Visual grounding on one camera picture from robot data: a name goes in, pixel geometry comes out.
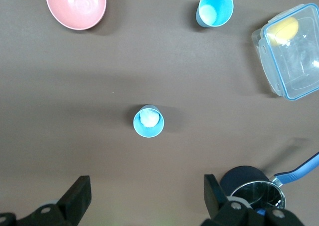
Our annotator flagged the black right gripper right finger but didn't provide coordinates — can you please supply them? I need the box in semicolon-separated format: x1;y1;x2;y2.
200;174;305;226

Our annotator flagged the brown table cloth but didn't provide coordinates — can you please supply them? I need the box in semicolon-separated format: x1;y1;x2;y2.
0;0;319;226

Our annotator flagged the glass lid with blue knob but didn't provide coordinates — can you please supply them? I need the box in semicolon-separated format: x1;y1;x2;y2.
230;181;286;216

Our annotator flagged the clear container with blue seal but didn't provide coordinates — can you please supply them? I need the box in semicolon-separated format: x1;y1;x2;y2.
251;2;319;101

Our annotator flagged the yellow lemon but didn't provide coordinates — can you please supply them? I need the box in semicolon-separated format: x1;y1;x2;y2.
266;16;299;47

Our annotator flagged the pink bowl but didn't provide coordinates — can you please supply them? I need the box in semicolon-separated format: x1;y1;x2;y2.
45;0;107;31

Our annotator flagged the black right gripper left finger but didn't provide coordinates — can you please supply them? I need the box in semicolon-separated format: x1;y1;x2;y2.
0;175;92;226

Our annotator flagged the white crumpled ball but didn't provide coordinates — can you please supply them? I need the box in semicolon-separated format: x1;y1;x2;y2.
139;109;160;128

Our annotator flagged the blue plastic cup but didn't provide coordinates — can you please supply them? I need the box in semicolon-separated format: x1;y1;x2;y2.
195;0;234;28
133;104;165;139

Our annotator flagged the dark saucepan with blue handle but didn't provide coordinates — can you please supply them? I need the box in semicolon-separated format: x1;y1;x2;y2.
220;151;319;213

